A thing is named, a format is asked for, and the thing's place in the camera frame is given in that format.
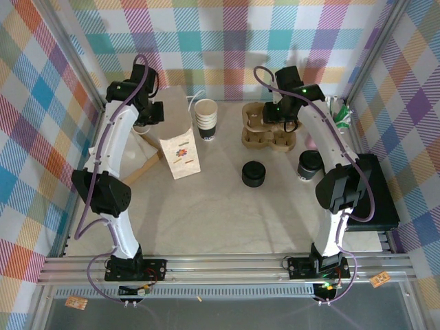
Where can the black plastic cup lid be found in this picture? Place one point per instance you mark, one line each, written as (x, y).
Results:
(311, 159)

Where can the white flower print paper bag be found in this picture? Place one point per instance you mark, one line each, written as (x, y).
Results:
(178, 137)

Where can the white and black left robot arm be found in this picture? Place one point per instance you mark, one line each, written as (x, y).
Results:
(113, 137)

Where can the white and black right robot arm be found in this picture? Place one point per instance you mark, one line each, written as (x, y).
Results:
(323, 134)

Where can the white wrapped straw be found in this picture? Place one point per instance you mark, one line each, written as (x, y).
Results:
(332, 99)

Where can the green stick packet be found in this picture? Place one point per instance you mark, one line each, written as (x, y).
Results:
(343, 124)
(343, 113)

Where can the stack of paper cups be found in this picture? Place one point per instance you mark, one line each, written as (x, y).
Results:
(206, 117)

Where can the cardboard napkin box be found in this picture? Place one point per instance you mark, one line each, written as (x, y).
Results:
(146, 168)

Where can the black flat case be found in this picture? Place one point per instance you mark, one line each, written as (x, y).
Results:
(381, 192)

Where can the small controller board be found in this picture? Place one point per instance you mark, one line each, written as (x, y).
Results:
(326, 286)
(142, 291)

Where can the small orange tag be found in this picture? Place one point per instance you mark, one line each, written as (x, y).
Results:
(76, 303)
(379, 280)

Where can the small tan stick piece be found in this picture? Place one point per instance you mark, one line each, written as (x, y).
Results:
(198, 299)

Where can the grey metal shelf plate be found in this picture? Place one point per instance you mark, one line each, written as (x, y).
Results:
(240, 316)

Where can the aluminium frame post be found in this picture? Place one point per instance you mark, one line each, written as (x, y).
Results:
(374, 51)
(75, 62)

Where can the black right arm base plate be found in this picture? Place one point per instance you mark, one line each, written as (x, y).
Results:
(299, 268)

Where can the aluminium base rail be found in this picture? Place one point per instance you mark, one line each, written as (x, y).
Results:
(223, 268)

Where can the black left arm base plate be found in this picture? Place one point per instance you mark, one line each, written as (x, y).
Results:
(156, 269)

